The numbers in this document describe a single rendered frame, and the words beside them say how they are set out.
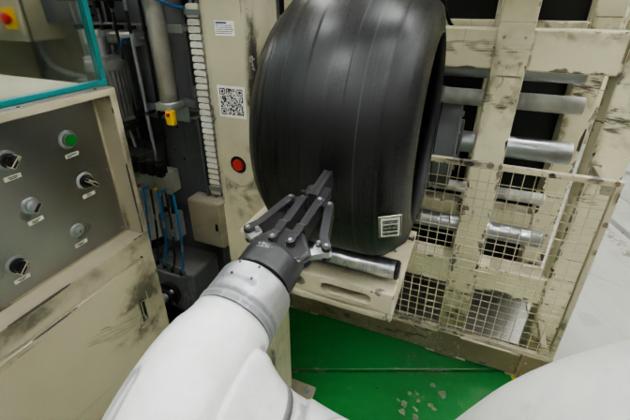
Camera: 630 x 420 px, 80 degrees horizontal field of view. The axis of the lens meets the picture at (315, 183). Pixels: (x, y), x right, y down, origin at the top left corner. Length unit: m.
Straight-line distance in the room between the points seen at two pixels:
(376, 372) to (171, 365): 1.51
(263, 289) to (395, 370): 1.47
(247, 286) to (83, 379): 0.74
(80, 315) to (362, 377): 1.17
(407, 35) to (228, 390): 0.53
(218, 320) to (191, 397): 0.07
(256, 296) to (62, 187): 0.63
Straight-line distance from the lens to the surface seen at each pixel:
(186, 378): 0.35
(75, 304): 1.00
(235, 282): 0.41
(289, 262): 0.45
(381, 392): 1.77
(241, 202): 1.02
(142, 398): 0.36
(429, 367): 1.88
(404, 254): 1.08
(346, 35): 0.65
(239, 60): 0.89
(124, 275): 1.05
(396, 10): 0.67
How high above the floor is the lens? 1.44
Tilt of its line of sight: 26 degrees down
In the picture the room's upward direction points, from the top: straight up
